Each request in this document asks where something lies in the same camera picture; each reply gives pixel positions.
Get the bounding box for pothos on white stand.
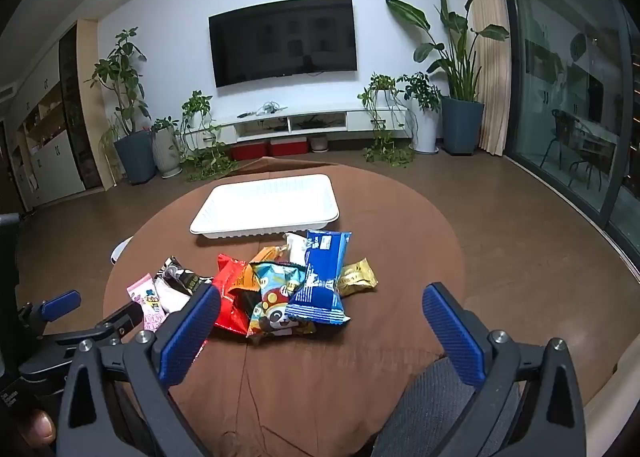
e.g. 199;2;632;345
357;72;416;168

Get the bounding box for tangle of cables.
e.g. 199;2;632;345
237;101;291;118

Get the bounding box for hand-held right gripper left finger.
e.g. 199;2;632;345
55;283;223;457

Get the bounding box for small plant in ribbed pot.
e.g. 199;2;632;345
150;117;183;179

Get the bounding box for wall-mounted black television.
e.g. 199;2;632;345
207;0;359;88

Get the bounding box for panda print snack packet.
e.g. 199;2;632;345
246;261;317;344

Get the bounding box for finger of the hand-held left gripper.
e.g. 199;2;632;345
45;301;146;353
17;289;83;338

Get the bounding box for black balcony chair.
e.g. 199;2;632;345
542;110;603;190

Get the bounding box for pink snack packet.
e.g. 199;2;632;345
126;273;168;333

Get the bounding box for white television cabinet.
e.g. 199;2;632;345
212;107;408;143

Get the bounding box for red snack packet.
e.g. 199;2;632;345
212;253;261;336

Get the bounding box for black and white snack packet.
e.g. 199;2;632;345
156;256;213;313

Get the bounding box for tall plant in grey-blue pot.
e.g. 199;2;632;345
86;27;157;186

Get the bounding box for beige curtain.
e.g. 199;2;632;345
465;0;511;155

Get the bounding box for wall storage cabinet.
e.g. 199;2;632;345
0;20;108;213

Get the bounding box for large-leaf plant in grey-blue pot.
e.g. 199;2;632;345
386;0;511;157

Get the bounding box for gold snack packet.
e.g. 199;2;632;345
337;258;378;297

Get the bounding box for person's left hand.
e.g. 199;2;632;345
0;407;58;457

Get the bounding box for plant in tall white pot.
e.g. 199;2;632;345
400;72;443;155

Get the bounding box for white rounded object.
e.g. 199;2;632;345
109;236;135;265

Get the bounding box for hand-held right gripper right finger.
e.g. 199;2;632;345
421;282;587;457

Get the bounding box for red storage box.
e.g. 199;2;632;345
230;141;268;162
270;137;308;157

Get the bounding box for orange snack packet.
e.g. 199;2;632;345
245;246;291;290

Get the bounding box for trailing pothos plant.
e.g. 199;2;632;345
177;91;241;183

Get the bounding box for white plastic tray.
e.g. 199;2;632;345
190;174;341;239

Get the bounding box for blue snack packet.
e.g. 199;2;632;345
285;229;352;325

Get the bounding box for glass sliding door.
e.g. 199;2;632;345
500;0;640;283

